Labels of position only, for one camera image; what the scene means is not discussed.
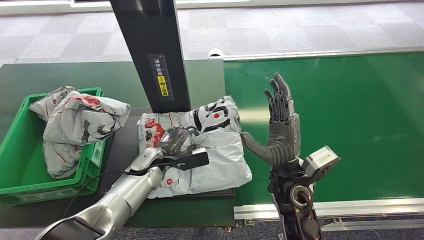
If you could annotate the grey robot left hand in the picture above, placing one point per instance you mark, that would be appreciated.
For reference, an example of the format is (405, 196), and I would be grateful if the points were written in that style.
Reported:
(177, 140)

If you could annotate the green conveyor belt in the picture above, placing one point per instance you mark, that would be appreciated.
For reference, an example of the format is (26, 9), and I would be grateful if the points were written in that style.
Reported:
(348, 126)

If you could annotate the black ruler sticker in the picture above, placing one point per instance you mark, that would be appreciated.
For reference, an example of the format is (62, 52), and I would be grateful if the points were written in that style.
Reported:
(159, 64)

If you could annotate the grey package with red print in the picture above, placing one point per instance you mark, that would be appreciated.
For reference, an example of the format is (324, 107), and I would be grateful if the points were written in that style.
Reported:
(218, 155)

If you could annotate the right wrist camera pale box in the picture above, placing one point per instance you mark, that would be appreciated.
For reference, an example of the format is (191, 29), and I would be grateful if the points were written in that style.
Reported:
(321, 162)

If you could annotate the crumpled grey package bag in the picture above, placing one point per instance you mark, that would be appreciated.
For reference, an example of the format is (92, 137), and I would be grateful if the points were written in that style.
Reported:
(59, 159)
(86, 119)

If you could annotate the dark grey machine scan platform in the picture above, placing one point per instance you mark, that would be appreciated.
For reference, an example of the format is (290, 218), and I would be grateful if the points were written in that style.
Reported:
(124, 145)

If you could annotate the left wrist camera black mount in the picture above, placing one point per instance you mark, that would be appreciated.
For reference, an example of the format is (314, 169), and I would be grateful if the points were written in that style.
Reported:
(193, 160)

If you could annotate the green plastic crate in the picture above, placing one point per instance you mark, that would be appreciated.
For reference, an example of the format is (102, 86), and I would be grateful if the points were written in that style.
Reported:
(23, 159)

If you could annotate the dark grey robot right hand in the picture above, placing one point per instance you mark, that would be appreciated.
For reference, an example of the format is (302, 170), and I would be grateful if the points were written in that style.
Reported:
(281, 139)

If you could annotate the dark green machine base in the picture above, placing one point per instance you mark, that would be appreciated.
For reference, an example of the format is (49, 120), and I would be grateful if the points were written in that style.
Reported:
(185, 212)

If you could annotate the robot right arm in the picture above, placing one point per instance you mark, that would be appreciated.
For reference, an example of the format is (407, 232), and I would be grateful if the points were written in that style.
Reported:
(294, 205)

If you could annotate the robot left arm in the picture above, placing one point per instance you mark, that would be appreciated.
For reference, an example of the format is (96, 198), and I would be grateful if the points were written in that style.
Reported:
(126, 195)

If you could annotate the yellow label with black characters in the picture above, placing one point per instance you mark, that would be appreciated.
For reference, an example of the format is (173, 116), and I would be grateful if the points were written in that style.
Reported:
(162, 86)

